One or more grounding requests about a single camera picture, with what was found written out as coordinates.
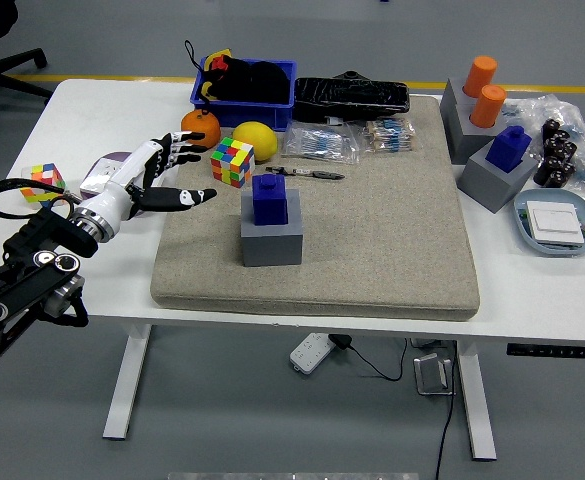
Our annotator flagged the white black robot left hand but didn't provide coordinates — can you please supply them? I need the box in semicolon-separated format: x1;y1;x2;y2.
79;130;218;237

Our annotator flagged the blue square seal stamp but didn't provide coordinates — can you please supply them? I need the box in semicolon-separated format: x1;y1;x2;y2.
250;173;292;227
485;125;532;175

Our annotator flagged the grey single-slot seal holder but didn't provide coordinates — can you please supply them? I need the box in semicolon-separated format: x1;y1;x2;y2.
240;188;304;268
457;137;541;215

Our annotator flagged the colourful puzzle cube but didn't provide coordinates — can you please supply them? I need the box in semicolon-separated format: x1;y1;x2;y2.
209;136;256;190
20;163;67;209

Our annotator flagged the orange fruit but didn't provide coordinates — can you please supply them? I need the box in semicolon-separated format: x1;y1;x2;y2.
180;109;222;150

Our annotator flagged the yellow lemon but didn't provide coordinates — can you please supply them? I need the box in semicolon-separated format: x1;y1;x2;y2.
232;121;279;161

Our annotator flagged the blue plastic bin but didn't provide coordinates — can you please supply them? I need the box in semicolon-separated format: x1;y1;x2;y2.
190;57;298;132

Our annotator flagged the yellow red toy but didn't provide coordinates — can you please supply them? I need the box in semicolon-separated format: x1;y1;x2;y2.
199;47;233;101

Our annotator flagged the white table leg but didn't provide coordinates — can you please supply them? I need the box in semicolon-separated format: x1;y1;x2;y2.
102;323;153;441
454;341;498;462

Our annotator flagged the black silver pen tool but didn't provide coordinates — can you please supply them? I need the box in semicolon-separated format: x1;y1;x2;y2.
265;165;347;181

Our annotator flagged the clear bag of blue resistors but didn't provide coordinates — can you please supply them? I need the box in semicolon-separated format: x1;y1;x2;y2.
280;121;362;165

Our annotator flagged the white power strip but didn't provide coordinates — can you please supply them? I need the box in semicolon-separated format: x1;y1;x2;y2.
289;332;337;375

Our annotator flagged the black plastic-wrapped keyboard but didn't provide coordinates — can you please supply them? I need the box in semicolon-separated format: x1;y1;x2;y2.
292;75;412;124

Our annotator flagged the grey-brown fabric mat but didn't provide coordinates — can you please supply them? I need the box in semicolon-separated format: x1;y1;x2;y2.
150;94;481;322

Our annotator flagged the clear bag of brown resistors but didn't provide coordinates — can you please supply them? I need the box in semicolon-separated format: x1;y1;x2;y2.
361;118;417;155

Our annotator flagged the grey double-slot holder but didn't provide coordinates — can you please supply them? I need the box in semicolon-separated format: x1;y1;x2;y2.
439;77;503;165

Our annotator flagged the orange cylinder stamp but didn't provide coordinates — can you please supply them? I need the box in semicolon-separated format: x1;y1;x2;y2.
463;55;499;99
469;84;508;129

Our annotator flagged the light blue tray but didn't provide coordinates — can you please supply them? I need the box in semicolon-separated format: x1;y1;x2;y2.
513;188;585;257

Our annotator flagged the black table control panel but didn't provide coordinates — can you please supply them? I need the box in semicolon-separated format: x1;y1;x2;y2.
505;342;585;360

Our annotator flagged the white wall socket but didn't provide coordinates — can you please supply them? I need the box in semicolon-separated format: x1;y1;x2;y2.
79;158;126;199

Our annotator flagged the black cloth pouch with cord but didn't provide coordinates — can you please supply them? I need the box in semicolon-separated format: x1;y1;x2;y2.
183;39;293;107

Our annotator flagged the black plug with cable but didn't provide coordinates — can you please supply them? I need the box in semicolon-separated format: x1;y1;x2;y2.
327;333;409;382

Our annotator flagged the silver metal bracket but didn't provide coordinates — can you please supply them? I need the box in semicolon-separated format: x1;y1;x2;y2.
411;352;457;397

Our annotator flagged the black floor cable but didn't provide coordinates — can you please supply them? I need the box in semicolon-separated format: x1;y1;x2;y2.
434;349;458;476

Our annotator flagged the white switch panel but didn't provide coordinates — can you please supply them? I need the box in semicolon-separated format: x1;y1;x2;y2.
525;200;585;247

